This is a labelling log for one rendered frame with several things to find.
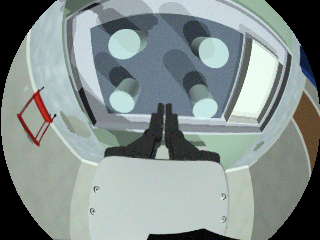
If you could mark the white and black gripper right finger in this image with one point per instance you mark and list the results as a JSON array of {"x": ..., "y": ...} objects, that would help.
[{"x": 182, "y": 149}]

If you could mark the clear glass jar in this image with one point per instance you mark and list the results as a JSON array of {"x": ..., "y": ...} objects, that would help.
[
  {"x": 125, "y": 43},
  {"x": 211, "y": 51},
  {"x": 202, "y": 102},
  {"x": 125, "y": 95}
]

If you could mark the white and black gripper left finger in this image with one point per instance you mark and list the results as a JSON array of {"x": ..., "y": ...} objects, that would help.
[{"x": 143, "y": 146}]

